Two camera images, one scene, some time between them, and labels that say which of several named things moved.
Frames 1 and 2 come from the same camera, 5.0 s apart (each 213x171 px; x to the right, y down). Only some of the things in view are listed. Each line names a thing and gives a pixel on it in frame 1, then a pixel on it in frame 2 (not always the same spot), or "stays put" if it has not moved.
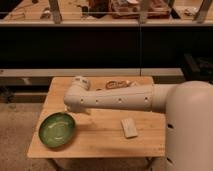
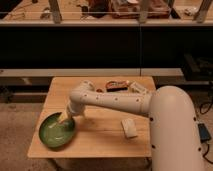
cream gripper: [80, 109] -> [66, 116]
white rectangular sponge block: [129, 128] stays put
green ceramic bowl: [56, 129] stays put
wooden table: [113, 133] stays put
